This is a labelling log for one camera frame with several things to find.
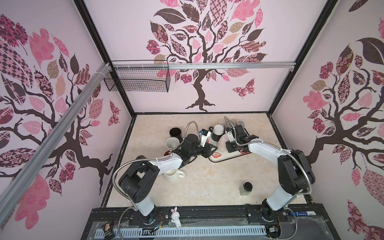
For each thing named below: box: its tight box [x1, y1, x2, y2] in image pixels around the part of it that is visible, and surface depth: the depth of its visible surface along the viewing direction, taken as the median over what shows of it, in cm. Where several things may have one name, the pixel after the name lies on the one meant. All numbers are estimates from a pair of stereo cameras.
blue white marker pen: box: [289, 210, 317, 217], surface depth 75 cm
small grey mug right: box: [235, 119, 245, 128], surface depth 103 cm
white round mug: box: [164, 169, 186, 182], surface depth 85 cm
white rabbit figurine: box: [171, 206, 182, 229], surface depth 72 cm
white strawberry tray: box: [208, 148, 252, 163], surface depth 97 cm
